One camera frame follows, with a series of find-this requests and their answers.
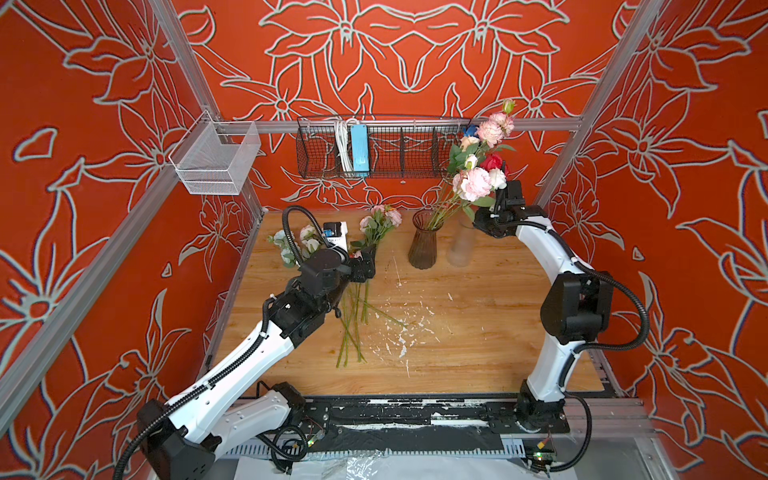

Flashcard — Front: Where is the cream peach rose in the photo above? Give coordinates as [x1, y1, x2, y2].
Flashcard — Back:
[446, 135, 482, 229]

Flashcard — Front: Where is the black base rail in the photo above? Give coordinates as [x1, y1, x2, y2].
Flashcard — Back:
[249, 392, 571, 454]

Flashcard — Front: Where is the black wire wall basket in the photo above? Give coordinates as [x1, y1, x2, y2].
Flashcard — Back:
[296, 115, 470, 180]

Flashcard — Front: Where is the pink flower bunch right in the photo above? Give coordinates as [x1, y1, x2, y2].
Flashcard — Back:
[352, 204, 402, 325]

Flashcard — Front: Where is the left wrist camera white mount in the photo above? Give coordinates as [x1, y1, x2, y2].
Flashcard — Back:
[322, 221, 348, 251]

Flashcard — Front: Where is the white mesh wall basket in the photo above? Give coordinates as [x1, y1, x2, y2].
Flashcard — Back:
[169, 112, 261, 196]

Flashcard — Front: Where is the brown ribbed glass vase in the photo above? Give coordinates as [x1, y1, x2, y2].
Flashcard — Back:
[408, 209, 442, 270]

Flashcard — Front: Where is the light blue box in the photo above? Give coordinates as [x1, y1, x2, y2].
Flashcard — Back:
[349, 123, 370, 177]

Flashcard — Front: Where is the white cable bundle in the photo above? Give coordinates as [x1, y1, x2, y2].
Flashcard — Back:
[332, 118, 355, 175]

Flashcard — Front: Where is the large pink peony stem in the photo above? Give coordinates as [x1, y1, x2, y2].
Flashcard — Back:
[427, 167, 507, 230]

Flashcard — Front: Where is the pink carnation spray stem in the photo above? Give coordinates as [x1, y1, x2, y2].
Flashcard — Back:
[476, 99, 516, 167]

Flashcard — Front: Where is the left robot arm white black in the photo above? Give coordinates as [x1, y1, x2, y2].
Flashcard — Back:
[113, 220, 376, 479]

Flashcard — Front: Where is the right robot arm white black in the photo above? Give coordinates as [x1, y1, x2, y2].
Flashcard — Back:
[473, 181, 650, 433]

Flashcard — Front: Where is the pink white flower bunch left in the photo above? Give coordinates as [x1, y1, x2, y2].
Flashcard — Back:
[267, 223, 409, 368]

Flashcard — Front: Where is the clear frosted glass vase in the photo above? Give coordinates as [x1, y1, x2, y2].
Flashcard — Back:
[447, 214, 477, 268]

